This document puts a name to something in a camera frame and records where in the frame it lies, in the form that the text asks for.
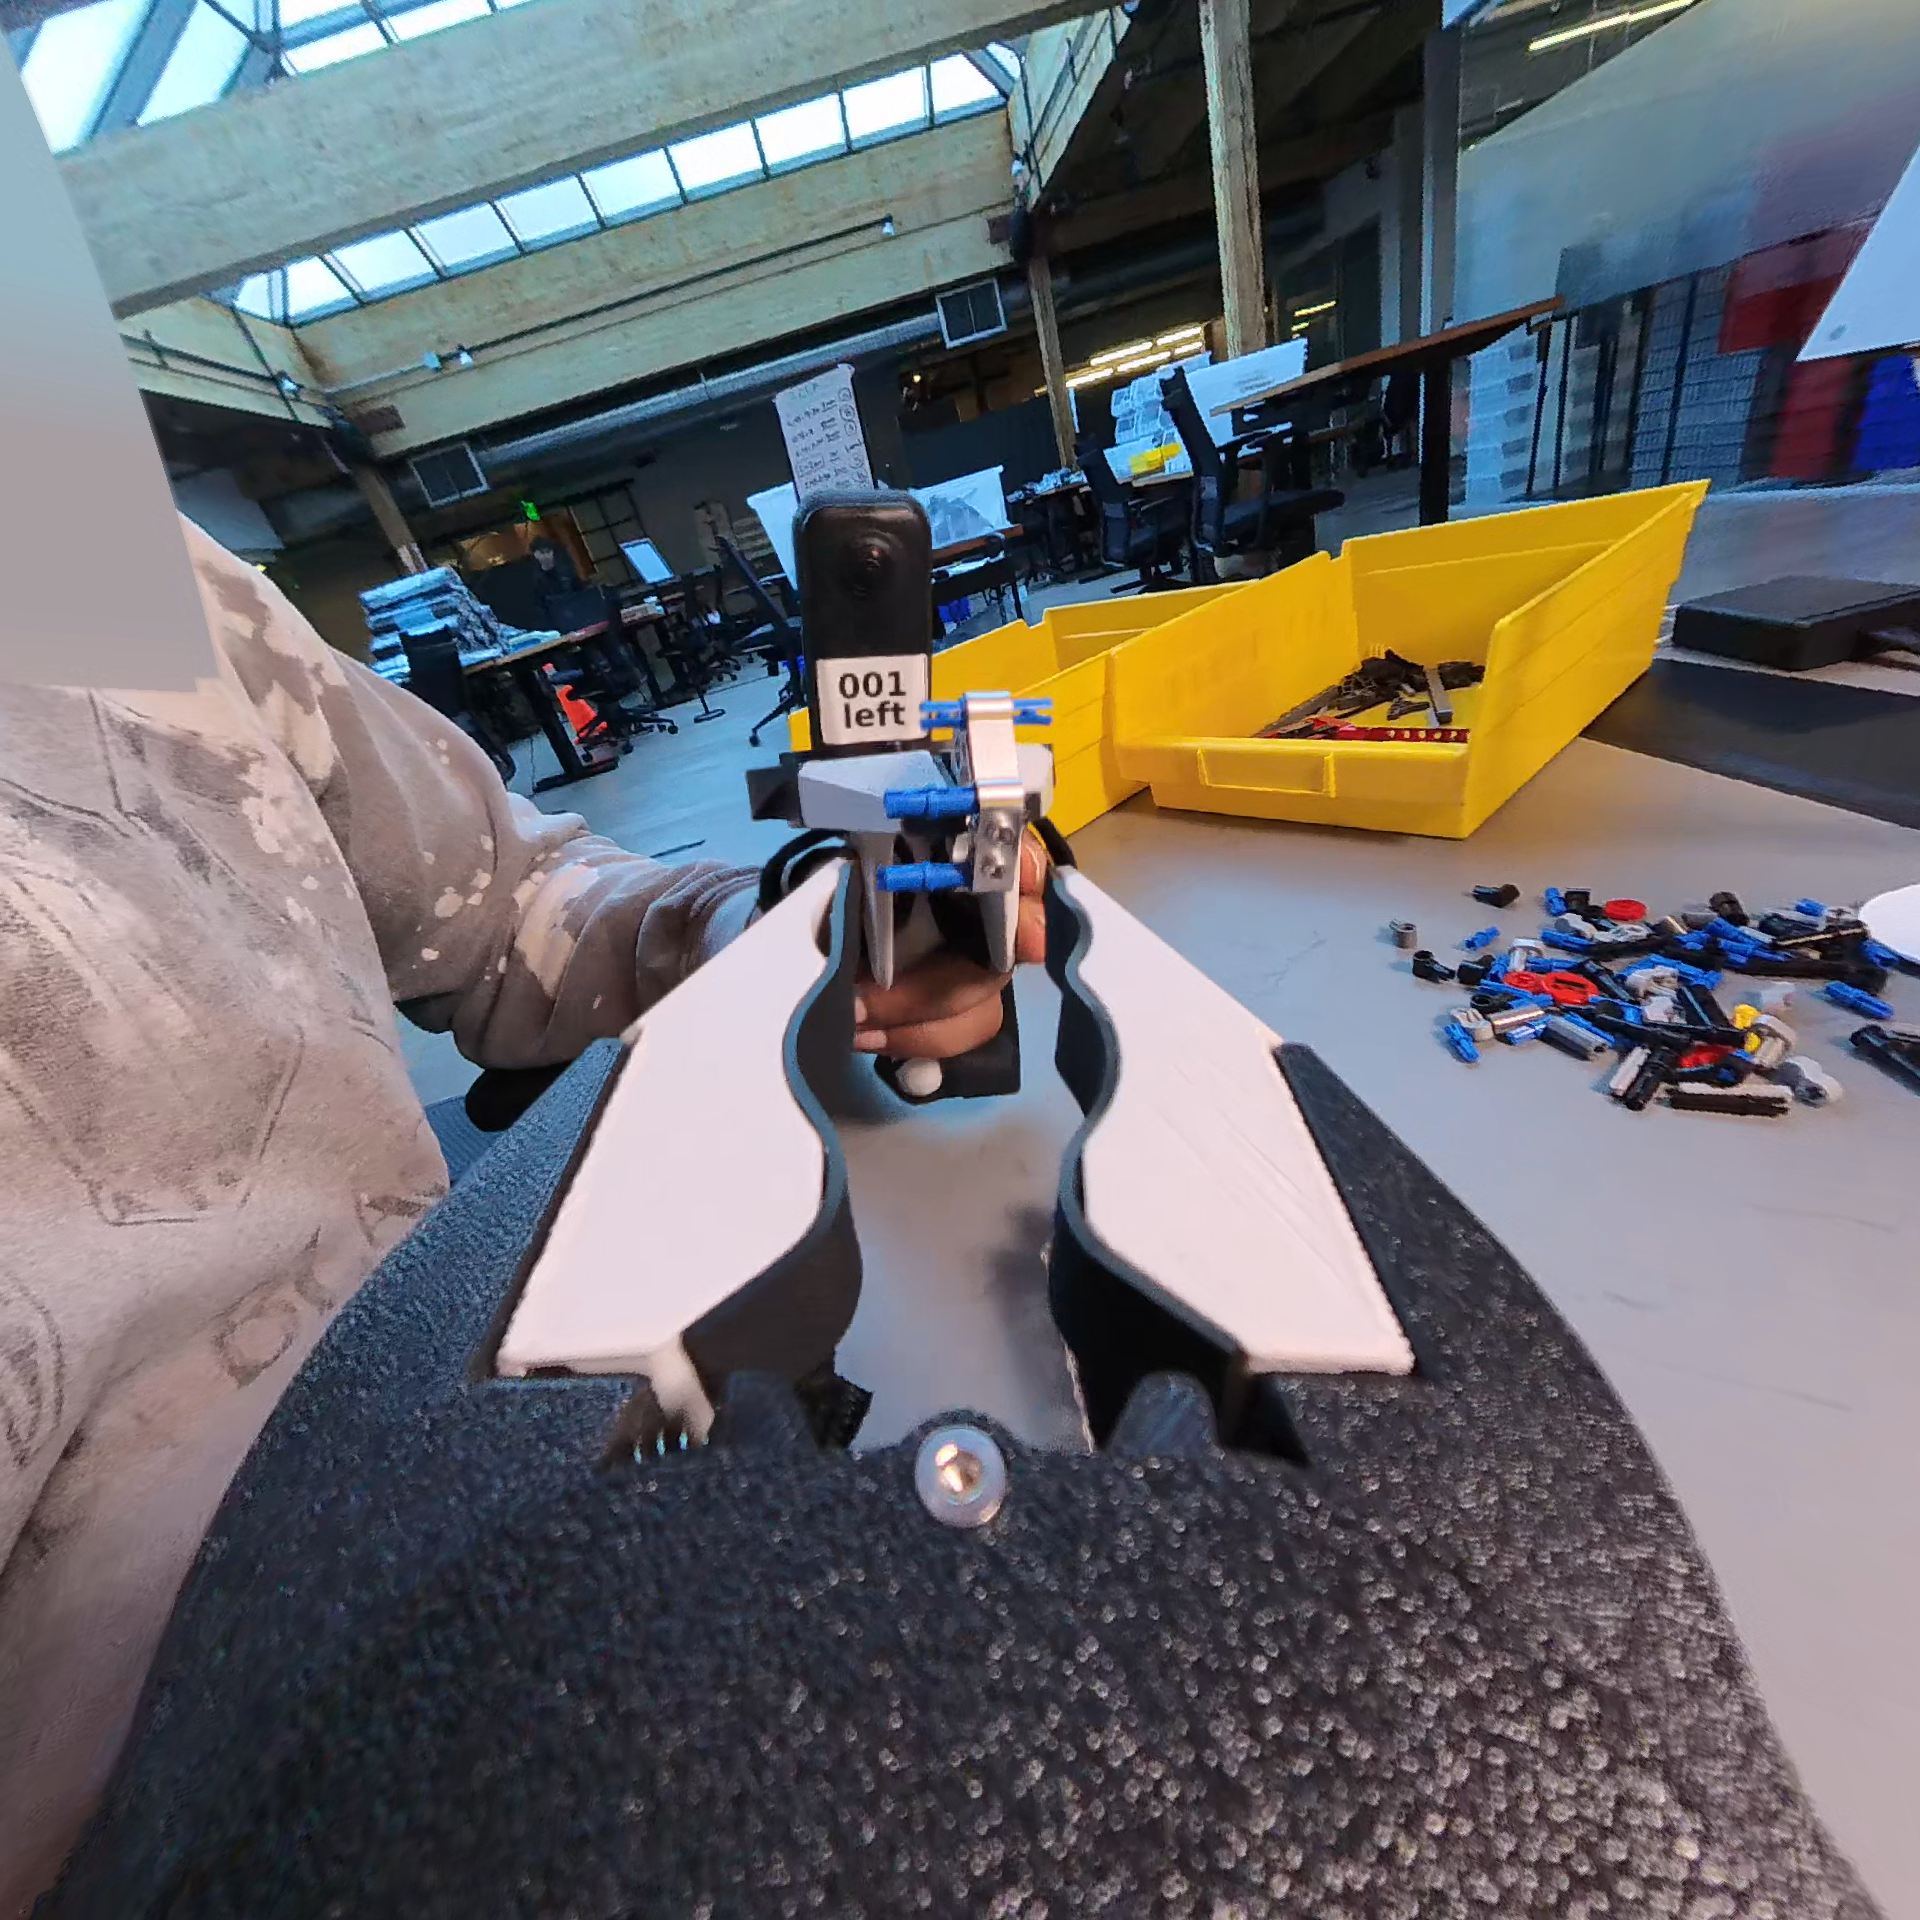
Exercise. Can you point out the stack of grey packets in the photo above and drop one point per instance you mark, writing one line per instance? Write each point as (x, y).
(427, 622)

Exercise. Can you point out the black chair armrest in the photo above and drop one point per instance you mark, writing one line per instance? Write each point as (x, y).
(518, 1096)

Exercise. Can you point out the white flip chart sheet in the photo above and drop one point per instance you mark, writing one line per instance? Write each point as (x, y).
(820, 434)

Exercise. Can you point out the black office chair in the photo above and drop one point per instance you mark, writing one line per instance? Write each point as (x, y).
(1244, 494)
(756, 630)
(1126, 524)

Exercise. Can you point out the coloured storage racks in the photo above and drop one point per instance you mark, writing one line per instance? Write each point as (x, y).
(1650, 406)

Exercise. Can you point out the wooden standing desk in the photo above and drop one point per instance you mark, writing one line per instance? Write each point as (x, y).
(1380, 352)

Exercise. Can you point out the pile of mixed toy parts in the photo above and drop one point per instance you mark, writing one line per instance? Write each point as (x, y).
(1665, 998)

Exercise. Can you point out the person's left forearm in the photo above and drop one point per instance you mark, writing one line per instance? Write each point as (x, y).
(599, 932)

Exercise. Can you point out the black power adapter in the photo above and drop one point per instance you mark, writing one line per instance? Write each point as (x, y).
(1786, 622)

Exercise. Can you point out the white tray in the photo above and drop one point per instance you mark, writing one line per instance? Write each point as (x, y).
(1892, 921)

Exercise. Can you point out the yellow bin with black parts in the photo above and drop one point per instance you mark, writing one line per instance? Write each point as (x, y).
(1348, 788)

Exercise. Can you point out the red toy part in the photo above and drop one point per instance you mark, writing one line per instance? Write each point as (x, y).
(1387, 734)

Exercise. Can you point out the blue toy pin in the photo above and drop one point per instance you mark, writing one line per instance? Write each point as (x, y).
(914, 876)
(945, 717)
(922, 804)

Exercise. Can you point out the grey desk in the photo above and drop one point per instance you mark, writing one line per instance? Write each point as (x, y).
(1500, 1277)

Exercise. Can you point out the wooden office desk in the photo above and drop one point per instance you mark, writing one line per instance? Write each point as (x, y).
(570, 646)

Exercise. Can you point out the person's left hand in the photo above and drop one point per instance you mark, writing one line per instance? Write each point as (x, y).
(945, 1013)

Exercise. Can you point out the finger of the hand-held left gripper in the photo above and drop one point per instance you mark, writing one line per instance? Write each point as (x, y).
(868, 788)

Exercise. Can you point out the heap of black toy parts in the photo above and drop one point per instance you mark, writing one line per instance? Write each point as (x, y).
(1380, 681)

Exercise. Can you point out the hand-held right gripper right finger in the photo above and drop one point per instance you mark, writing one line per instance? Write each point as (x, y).
(1230, 1201)

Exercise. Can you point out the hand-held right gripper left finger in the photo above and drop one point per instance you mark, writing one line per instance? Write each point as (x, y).
(674, 1184)

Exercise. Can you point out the person in grey hoodie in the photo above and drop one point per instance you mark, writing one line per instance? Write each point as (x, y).
(182, 975)

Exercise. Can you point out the yellow plastic bin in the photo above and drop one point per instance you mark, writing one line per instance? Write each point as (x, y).
(1079, 705)

